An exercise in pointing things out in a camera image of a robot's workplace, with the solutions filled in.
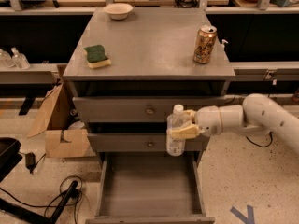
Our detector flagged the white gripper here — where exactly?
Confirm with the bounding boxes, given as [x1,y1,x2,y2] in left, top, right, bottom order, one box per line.
[167,106,222,140]

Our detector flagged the clear plastic water bottle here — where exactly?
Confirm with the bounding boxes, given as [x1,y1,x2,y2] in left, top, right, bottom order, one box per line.
[166,105,192,157]

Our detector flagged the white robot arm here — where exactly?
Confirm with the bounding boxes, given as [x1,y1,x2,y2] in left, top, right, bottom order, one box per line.
[166,93,299,156]

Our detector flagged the grey wooden drawer cabinet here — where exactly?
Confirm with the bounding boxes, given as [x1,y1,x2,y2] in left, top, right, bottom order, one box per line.
[62,7,236,224]

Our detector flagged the grey open bottom drawer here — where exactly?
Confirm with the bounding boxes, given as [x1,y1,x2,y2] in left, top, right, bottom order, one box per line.
[85,152,215,224]

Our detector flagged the grey middle drawer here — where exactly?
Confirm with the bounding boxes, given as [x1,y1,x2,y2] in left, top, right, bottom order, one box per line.
[86,132,212,153]

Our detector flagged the grey top drawer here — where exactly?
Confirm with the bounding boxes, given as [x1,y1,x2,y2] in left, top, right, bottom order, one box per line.
[73,96,224,123]

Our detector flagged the clear sanitizer bottle right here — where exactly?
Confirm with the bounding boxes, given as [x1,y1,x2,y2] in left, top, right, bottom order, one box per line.
[11,47,31,69]

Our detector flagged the clear sanitizer bottle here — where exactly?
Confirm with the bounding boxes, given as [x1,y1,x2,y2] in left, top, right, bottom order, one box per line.
[11,47,31,69]
[0,49,15,68]

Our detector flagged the clear sanitizer bottle left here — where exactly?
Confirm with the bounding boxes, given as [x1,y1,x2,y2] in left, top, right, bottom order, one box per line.
[0,49,15,68]

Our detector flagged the gold soda can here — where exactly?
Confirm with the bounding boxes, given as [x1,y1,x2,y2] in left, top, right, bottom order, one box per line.
[193,25,217,64]

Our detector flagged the green and yellow sponge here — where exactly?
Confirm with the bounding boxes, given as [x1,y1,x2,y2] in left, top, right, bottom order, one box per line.
[84,45,111,69]

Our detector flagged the white ceramic bowl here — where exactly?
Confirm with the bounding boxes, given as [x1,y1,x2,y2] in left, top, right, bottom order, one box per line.
[103,3,133,21]

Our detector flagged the brown cardboard box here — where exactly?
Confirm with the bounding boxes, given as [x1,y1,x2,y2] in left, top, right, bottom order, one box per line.
[26,63,96,159]

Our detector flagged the small black adapter left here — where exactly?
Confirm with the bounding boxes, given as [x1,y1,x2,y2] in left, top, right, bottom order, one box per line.
[25,152,45,173]

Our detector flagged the black chair base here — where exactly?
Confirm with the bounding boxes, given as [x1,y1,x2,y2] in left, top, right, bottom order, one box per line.
[0,136,79,224]

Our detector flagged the black floor cable loop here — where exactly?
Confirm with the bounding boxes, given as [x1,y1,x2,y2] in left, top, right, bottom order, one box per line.
[0,175,87,224]

